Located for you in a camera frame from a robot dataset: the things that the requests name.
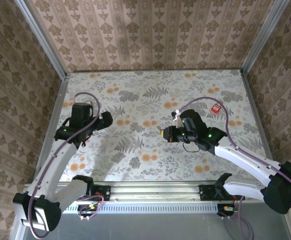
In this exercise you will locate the red padlock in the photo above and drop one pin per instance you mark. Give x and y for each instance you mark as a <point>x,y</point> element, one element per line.
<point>215,108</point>

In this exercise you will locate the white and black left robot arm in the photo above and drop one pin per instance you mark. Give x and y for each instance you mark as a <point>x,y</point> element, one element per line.
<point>60,155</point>

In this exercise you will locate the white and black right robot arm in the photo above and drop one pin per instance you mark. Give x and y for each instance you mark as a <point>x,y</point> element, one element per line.
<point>240,155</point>

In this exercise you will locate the floral patterned table sheet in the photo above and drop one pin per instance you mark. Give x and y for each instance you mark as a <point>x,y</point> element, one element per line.
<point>135,87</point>

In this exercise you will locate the grey metal sheet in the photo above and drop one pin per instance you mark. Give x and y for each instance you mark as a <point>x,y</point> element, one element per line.
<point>148,227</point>

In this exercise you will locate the aluminium table side rail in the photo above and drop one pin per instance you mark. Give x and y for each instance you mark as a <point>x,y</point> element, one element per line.
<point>58,100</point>
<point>256,112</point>

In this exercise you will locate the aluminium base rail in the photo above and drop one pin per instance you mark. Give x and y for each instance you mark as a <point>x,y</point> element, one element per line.
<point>155,191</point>

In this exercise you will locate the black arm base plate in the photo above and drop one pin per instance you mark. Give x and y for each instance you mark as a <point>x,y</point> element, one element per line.
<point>105,188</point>
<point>205,193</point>

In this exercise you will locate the aluminium frame post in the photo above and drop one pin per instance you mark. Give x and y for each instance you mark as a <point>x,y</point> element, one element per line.
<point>263,37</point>
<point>45,42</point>

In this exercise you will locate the black connector bracket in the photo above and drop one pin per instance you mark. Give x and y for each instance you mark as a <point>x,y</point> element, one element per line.
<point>84,213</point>
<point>221,213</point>

